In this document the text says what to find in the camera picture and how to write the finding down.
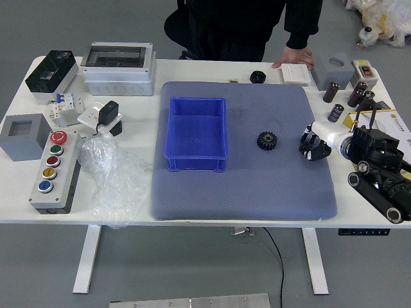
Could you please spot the grey box with round hole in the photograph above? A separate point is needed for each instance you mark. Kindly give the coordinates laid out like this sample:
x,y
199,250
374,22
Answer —
x,y
330,72

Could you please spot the yellow white carton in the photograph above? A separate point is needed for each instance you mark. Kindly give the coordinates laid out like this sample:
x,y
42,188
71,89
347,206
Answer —
x,y
391,120

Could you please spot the big black gear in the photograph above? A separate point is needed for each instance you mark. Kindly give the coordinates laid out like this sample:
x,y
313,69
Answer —
x,y
261,146

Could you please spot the grey five-button control box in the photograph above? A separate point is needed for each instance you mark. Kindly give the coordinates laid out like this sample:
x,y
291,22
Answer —
x,y
41,195

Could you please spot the grey-blue quilted mat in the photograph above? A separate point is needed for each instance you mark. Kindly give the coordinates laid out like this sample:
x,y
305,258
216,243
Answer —
x,y
250,192

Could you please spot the white wall socket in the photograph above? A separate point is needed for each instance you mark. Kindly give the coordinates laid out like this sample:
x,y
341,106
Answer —
x,y
88,117

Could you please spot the black table control panel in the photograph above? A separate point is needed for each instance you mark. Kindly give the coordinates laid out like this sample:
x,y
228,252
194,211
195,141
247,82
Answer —
x,y
363,232

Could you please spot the white wall switch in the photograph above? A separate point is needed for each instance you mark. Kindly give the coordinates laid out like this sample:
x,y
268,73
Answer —
x,y
295,74

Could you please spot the white yellow plush toy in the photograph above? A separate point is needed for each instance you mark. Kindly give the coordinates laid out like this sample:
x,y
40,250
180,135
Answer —
x,y
379,19

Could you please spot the black office chair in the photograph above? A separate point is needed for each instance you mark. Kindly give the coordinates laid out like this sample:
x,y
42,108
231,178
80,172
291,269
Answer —
x,y
175,25

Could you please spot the black plug block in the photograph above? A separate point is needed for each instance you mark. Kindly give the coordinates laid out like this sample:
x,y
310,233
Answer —
x,y
117,128

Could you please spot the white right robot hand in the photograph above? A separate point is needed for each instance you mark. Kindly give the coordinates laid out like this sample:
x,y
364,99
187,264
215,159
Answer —
x,y
327,131

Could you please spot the white table leg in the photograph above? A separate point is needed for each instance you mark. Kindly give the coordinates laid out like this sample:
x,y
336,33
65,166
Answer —
x,y
316,263
86,263

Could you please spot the person's hand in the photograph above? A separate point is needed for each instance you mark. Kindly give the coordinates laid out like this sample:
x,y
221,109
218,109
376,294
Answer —
x,y
295,56

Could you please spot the black round nut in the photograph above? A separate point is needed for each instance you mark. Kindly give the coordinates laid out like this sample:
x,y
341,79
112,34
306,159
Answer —
x,y
257,77

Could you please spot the metal bracket under table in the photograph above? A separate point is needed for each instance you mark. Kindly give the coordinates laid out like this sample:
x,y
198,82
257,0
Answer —
x,y
241,231

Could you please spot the black power adapter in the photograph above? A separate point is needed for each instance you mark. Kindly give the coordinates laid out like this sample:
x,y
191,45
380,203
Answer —
x,y
107,112

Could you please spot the small black gear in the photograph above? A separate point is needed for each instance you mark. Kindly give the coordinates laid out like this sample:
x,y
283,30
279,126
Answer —
x,y
302,148

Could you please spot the blue plastic box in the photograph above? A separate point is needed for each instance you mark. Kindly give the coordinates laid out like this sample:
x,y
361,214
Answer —
x,y
196,134

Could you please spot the grey cube with square recess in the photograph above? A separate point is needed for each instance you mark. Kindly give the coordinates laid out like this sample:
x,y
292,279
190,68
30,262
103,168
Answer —
x,y
19,147

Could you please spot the silver metal plate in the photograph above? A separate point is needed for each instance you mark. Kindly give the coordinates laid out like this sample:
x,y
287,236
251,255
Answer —
x,y
192,303

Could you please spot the white circuit breaker blue levers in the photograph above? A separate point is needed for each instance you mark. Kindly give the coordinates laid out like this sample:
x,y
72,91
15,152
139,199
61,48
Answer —
x,y
65,101

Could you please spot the small black box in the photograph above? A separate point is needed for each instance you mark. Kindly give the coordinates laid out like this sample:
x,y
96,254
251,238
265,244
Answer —
x,y
384,106

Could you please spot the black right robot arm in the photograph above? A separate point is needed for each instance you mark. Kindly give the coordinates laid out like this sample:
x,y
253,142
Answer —
x,y
375,144

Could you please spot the black-lidded white enclosure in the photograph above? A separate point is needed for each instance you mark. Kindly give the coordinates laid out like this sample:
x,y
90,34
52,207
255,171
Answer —
x,y
48,73

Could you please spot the grey switch box red button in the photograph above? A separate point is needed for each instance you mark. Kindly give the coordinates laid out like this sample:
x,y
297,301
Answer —
x,y
366,72

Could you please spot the person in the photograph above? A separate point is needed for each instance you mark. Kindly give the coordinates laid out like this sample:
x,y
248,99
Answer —
x,y
244,25

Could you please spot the white breaker with orange mark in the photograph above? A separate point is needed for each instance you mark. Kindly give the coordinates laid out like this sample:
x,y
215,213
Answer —
x,y
55,112

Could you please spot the black capacitor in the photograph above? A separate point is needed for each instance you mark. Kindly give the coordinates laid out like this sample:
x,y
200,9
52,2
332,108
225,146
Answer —
x,y
336,113

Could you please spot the small white plastic part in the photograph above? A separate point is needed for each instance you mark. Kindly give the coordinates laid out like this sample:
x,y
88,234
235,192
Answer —
x,y
80,106

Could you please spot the clear plastic bag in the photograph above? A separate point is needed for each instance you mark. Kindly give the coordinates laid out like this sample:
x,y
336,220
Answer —
x,y
112,179

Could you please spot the grey windowed distribution box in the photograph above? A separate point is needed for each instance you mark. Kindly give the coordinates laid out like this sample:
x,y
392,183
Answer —
x,y
118,80

